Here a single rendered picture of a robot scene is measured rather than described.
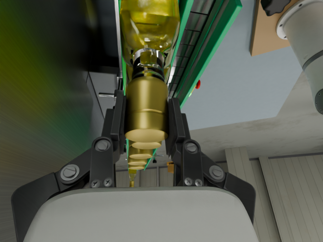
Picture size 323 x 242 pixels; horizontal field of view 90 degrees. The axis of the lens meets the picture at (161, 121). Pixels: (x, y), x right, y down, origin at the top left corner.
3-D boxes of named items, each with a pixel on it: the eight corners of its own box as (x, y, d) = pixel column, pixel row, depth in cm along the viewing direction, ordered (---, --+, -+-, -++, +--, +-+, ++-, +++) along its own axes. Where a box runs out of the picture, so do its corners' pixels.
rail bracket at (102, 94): (101, 67, 46) (94, 108, 41) (126, 69, 47) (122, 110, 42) (103, 76, 50) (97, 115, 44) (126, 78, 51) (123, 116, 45)
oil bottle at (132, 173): (130, 148, 126) (127, 187, 115) (137, 148, 127) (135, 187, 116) (130, 150, 131) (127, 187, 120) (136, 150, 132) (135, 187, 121)
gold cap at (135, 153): (130, 123, 23) (128, 153, 21) (155, 124, 24) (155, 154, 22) (130, 132, 26) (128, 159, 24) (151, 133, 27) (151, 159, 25)
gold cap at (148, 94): (126, 73, 12) (121, 127, 10) (172, 78, 13) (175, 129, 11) (127, 98, 15) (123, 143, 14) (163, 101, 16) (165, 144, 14)
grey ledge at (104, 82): (93, 48, 51) (87, 76, 46) (121, 51, 53) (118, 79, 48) (116, 139, 136) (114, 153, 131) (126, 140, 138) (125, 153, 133)
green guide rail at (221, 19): (226, -25, 27) (237, 5, 23) (232, -24, 27) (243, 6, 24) (143, 163, 183) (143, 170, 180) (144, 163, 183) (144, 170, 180)
